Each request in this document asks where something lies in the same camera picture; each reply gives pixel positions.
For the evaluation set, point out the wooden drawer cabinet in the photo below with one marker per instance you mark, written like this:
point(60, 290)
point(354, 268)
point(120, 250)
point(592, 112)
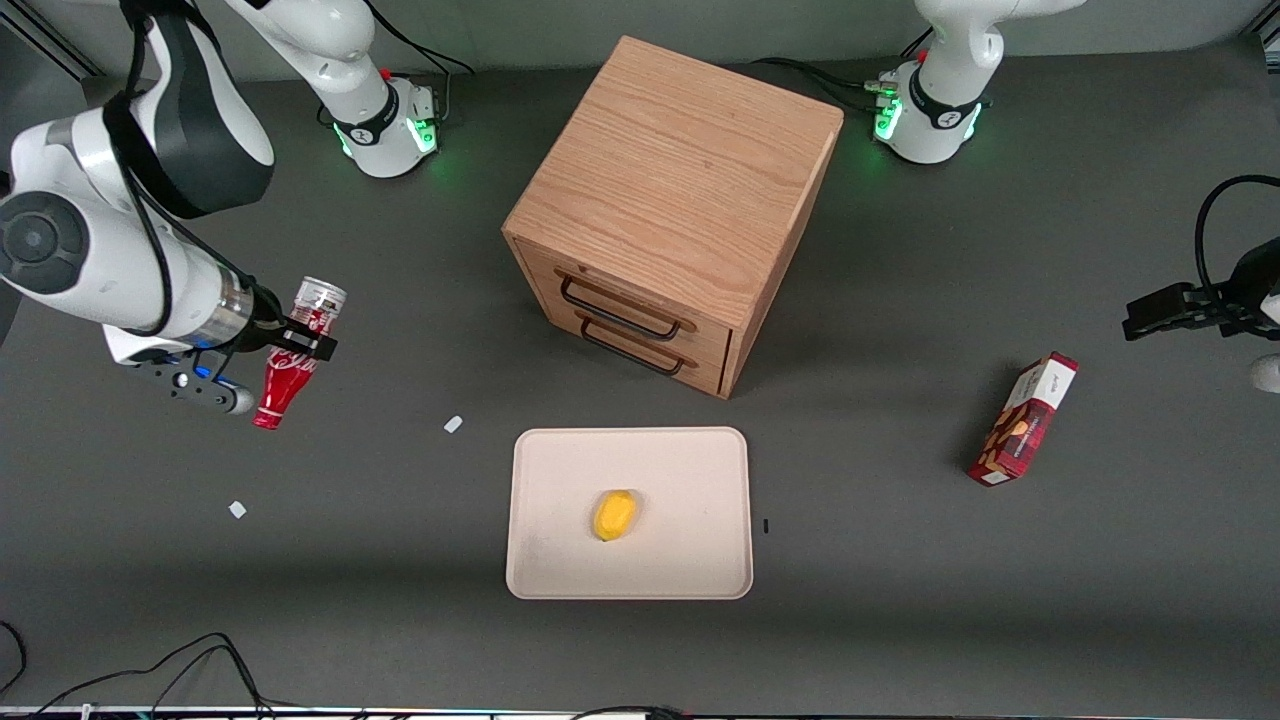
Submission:
point(680, 170)

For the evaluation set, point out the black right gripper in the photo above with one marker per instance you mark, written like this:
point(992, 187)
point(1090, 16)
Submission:
point(267, 310)

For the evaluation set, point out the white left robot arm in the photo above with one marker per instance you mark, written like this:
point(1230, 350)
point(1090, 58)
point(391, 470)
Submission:
point(940, 100)

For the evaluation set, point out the red cookie box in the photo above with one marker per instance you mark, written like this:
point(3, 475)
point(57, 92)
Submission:
point(1025, 420)

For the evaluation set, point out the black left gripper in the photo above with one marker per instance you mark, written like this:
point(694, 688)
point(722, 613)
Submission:
point(1250, 284)

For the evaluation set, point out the red coke bottle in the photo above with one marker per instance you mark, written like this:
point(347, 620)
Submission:
point(283, 385)

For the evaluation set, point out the beige plastic tray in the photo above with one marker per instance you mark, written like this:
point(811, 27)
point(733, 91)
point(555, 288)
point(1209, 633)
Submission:
point(690, 560)

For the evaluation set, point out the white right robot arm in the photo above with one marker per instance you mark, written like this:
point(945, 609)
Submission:
point(110, 250)

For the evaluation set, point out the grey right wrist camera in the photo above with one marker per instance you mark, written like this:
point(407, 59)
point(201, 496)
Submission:
point(195, 385)

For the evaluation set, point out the yellow lemon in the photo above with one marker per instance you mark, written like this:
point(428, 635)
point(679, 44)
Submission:
point(614, 515)

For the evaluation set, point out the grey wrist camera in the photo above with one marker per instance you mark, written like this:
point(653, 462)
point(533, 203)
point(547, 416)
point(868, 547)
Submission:
point(1268, 373)
point(195, 385)

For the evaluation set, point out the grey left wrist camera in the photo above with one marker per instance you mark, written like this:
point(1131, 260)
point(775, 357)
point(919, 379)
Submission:
point(1268, 373)

